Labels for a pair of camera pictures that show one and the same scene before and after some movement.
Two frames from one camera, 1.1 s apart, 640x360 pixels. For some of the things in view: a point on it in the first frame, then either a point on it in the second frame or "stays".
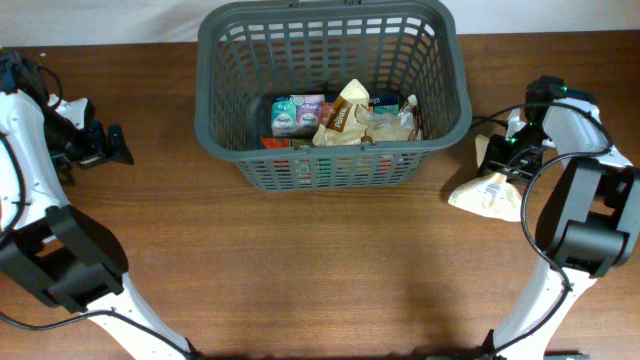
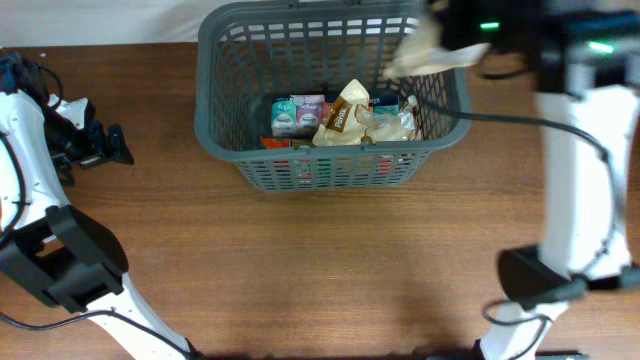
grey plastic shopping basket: x=247 y=53 stays
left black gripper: x=96 y=147 stays
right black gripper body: x=519 y=157 to x=505 y=24
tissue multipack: x=310 y=111 stays
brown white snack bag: x=351 y=119 stays
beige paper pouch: x=492 y=195 to x=423 y=50
